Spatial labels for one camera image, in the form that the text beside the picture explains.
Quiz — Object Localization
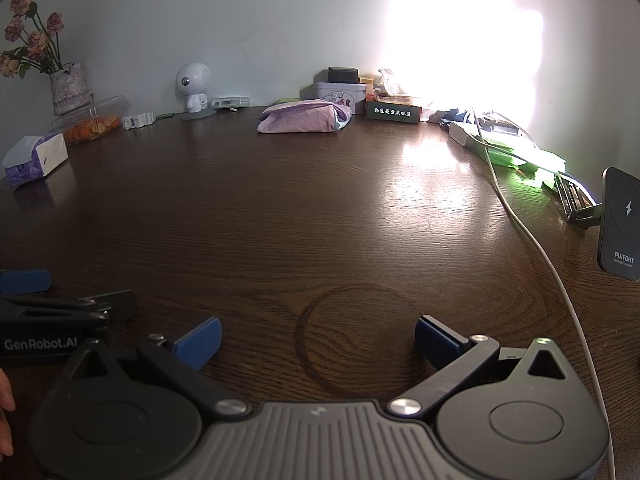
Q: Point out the white cable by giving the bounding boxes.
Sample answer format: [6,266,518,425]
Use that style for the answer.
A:
[470,105,618,480]

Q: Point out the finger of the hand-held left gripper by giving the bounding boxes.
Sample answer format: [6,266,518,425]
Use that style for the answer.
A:
[0,269,52,296]
[0,290,137,322]

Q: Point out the white rectangular device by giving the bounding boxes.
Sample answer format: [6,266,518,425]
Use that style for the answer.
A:
[210,95,251,110]

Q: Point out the white power strip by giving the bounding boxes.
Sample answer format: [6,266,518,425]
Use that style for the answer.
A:
[448,121,488,148]

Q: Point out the green plastic bag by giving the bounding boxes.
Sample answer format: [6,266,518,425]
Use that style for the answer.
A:
[482,142,566,188]

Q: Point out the pile of oranges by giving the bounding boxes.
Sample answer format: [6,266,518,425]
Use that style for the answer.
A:
[65,115,121,146]

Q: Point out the dark green box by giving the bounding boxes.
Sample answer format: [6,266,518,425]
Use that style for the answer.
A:
[365,100,422,122]

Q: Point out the pink and purple mesh shirt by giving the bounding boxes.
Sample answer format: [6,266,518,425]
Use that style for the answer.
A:
[256,100,352,135]

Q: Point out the clear plastic fruit container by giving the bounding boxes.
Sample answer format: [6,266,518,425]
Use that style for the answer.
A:
[50,94,131,147]

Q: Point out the crumpled plastic wrapper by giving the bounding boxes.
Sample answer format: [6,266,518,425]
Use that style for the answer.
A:
[375,67,416,101]

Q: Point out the grey wireless charger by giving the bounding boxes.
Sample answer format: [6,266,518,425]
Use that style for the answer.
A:
[596,167,640,282]

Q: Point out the white tin box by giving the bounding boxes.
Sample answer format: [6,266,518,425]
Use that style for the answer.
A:
[301,81,368,116]

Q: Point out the grey electronic device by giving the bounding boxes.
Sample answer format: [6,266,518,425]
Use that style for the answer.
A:
[482,115,518,137]

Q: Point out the purple tissue pack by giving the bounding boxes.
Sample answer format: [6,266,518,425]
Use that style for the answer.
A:
[1,133,69,188]

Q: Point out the person's left hand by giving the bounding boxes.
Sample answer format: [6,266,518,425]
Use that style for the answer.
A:
[0,367,16,457]

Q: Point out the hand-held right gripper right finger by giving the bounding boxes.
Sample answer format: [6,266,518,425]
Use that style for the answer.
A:
[387,315,581,418]

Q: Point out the blue cloth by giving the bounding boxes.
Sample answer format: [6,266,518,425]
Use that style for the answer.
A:
[430,107,476,126]

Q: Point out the white plastic clip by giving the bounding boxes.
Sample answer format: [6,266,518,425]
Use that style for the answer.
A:
[121,111,157,131]

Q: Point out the metal folding stand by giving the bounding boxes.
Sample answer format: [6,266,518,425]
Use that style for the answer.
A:
[554,172,603,231]

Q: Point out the white robot-shaped fan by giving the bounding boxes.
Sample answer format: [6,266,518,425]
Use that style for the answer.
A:
[175,62,217,121]

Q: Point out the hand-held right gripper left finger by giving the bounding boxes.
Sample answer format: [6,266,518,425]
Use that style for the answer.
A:
[67,316,251,418]

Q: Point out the dried rose bouquet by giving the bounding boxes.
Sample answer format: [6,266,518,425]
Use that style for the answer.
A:
[0,0,66,78]

